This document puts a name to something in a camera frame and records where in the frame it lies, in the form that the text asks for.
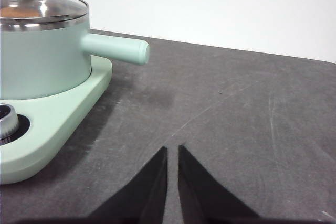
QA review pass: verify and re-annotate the mint green breakfast machine base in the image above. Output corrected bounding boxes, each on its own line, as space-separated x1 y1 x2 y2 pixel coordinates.
0 56 114 185

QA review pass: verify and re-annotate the brown potato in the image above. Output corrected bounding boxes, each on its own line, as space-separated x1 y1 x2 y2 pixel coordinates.
0 6 40 18

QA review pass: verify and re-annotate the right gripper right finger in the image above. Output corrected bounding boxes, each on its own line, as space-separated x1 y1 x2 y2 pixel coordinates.
178 144 260 224

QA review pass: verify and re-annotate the mint green handled pot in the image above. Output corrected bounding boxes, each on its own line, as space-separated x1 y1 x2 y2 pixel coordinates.
0 13 151 100

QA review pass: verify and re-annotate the silver control knob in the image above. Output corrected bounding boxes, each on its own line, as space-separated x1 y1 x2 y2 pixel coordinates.
0 104 20 141

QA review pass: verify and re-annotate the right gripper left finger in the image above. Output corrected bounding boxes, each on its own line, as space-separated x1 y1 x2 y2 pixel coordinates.
89 146 169 224

